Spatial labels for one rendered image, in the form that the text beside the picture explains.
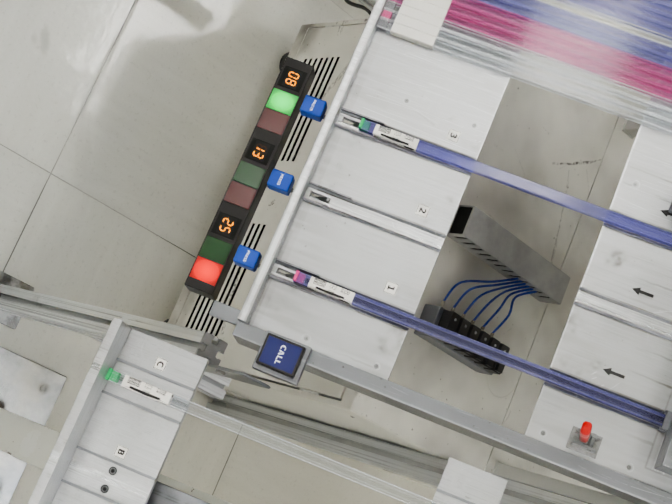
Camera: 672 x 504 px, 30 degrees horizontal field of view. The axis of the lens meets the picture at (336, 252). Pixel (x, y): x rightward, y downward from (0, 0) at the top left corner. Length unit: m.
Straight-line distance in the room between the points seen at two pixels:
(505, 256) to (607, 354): 0.43
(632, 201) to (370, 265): 0.35
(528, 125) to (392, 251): 0.53
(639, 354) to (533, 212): 0.54
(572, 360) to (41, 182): 1.04
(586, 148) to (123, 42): 0.84
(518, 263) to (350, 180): 0.46
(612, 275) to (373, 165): 0.34
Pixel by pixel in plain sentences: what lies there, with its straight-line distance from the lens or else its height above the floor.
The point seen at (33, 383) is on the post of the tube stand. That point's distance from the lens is 2.26.
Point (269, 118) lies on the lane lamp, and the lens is 1.68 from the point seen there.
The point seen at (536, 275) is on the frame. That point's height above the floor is 0.66.
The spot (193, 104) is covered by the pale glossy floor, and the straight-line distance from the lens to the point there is 2.39.
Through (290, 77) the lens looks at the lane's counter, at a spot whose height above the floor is 0.65.
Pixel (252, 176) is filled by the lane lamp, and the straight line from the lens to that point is 1.65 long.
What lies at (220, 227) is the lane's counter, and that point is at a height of 0.65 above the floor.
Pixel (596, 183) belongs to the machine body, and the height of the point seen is 0.62.
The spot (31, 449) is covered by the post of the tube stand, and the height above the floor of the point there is 0.28.
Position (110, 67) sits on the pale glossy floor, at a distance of 2.30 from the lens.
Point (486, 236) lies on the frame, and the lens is 1.94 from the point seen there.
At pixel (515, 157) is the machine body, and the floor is 0.62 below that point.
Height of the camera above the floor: 2.00
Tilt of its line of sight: 50 degrees down
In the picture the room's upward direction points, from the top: 97 degrees clockwise
